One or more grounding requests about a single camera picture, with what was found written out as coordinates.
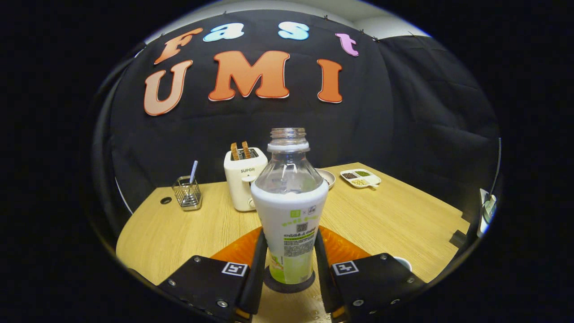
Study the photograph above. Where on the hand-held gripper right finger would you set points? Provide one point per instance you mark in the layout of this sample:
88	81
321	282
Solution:
323	273

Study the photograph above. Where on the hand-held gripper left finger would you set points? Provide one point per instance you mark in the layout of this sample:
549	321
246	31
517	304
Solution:
258	269

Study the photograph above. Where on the dark brown round coaster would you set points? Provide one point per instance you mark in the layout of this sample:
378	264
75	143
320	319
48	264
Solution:
289	288

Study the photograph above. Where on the clear juice bottle white label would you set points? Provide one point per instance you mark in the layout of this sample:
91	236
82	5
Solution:
289	211

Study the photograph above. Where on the white cup with blue inside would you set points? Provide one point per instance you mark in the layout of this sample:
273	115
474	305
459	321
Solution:
403	262

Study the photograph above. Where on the white toaster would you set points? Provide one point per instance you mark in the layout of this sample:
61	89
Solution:
240	184

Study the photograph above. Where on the wooden table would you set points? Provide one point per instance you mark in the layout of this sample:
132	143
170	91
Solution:
394	215

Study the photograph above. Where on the round beige plate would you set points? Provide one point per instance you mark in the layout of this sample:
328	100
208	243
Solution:
328	178

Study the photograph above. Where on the white divided seed dish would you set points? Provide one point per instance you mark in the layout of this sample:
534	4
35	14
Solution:
361	178

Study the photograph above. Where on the striped drinking straw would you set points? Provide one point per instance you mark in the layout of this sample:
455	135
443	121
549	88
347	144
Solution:
193	170

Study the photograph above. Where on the brown toast slice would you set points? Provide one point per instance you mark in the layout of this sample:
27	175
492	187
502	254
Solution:
234	151
246	150

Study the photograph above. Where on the small black block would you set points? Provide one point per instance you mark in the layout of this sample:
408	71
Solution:
458	238

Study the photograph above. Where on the black backdrop cloth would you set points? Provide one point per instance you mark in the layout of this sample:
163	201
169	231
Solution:
403	112

